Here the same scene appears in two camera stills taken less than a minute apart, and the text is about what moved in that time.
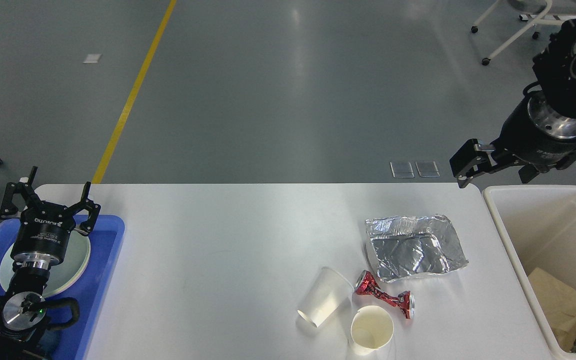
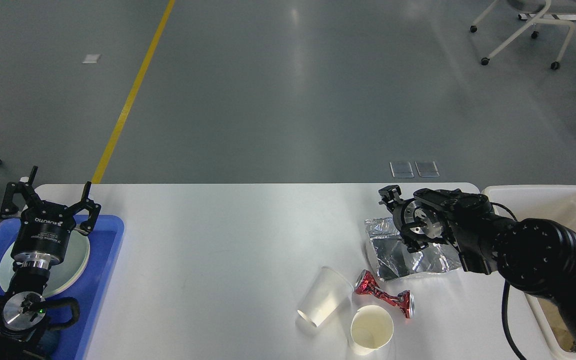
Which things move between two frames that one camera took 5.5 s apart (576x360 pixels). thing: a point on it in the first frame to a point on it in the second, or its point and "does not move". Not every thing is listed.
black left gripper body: x=41 y=241 does not move
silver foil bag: x=407 y=246 does not move
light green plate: x=63 y=274 does not move
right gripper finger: x=527 y=173 to x=413 y=245
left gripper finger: x=87 y=226 does not move
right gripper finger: x=474 y=159 to x=390 y=195
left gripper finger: x=26 y=195 does not move
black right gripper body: x=532 y=132 to x=419 y=222
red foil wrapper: x=367 y=284 does not move
